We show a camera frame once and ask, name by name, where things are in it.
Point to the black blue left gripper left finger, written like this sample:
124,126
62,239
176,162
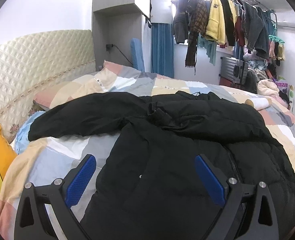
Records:
32,220

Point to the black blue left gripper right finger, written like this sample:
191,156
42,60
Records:
246,211

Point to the black puffer jacket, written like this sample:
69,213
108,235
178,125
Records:
148,187

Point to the pile of clothes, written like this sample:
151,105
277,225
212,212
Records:
261,69

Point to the pastel patchwork quilt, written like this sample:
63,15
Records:
47,159

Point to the light blue pillow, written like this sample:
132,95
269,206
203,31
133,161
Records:
21,141

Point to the white rolled cylinder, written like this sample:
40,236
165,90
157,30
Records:
259,103

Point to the cream fluffy garment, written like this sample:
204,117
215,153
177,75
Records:
267,88

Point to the grey hard suitcase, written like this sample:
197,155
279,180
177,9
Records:
234,70

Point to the pink patchwork pillow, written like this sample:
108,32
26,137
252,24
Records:
112,77

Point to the cream quilted headboard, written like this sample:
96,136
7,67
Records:
32,63

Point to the blue curtain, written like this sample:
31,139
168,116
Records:
162,50

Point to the teal hanging cloth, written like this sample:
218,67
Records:
210,47

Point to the blue folded board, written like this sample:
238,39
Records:
137,54

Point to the maroon hanging garment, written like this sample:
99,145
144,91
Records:
238,33

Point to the teal sock hanger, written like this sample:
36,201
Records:
274,36

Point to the yellow hanging jacket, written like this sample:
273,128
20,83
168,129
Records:
215,30

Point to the dark denim hanging jacket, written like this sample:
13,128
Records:
255,30

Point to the brown plaid hanging scarf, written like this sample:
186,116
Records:
197,10

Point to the white air conditioner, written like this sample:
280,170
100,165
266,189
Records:
286,25

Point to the dark grey hanging coat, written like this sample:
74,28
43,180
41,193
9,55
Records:
180,24

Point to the grey wall cabinet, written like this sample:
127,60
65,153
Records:
114,24

